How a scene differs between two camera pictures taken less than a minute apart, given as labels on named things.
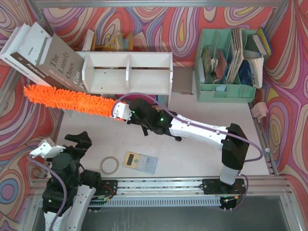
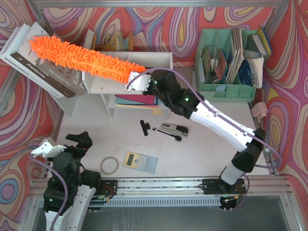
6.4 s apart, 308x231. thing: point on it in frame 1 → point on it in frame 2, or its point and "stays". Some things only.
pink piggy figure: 260,109 stays
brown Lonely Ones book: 61,64 stays
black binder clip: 145,131 stays
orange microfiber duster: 95,104 → 61,53
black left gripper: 74,149 stays
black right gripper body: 132,115 → 151,86
